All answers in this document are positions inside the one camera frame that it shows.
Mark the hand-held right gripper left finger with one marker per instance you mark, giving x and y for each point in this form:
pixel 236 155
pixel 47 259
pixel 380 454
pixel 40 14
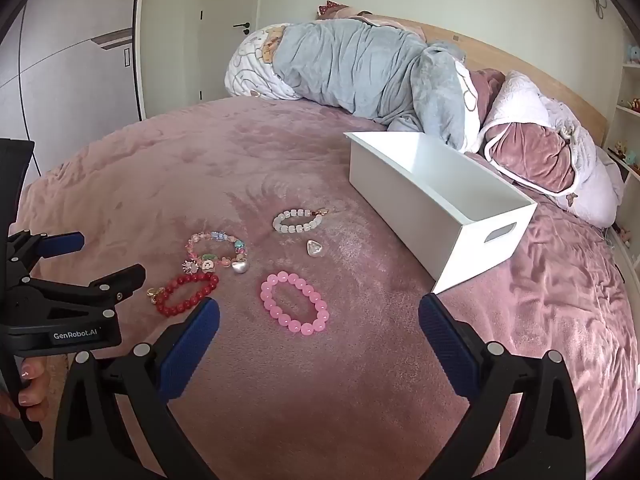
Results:
pixel 192 350

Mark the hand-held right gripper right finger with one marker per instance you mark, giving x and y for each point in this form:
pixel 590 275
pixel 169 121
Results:
pixel 447 345

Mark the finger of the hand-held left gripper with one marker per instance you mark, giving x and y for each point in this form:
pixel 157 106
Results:
pixel 62 242
pixel 100 287

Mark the white plastic box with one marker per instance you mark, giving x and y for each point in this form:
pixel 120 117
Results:
pixel 425 200

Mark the clear heart charm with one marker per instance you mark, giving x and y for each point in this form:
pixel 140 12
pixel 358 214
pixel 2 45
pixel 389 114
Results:
pixel 314 249

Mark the person's left hand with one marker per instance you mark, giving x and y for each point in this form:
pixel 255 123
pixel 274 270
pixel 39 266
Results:
pixel 36 390

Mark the pink bed sheet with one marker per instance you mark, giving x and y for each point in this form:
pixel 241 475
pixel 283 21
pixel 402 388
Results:
pixel 300 410

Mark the white wardrobe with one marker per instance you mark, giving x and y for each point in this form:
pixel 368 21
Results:
pixel 65 60

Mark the pink and lilac quilt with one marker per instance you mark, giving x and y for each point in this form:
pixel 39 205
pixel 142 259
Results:
pixel 535 155

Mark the white door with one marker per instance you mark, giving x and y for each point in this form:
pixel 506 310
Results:
pixel 225 60

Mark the mauve pillow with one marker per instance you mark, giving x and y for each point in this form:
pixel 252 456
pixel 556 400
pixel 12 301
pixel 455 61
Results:
pixel 487 87

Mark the grey blanket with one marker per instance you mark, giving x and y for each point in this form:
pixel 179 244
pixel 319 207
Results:
pixel 350 65

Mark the light pink pillow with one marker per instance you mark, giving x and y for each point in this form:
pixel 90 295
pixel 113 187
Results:
pixel 372 17

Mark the collection of shelf toys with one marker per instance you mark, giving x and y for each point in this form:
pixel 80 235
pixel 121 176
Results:
pixel 634 54

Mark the plush toy with red bow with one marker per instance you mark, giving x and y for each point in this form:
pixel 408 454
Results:
pixel 330 9

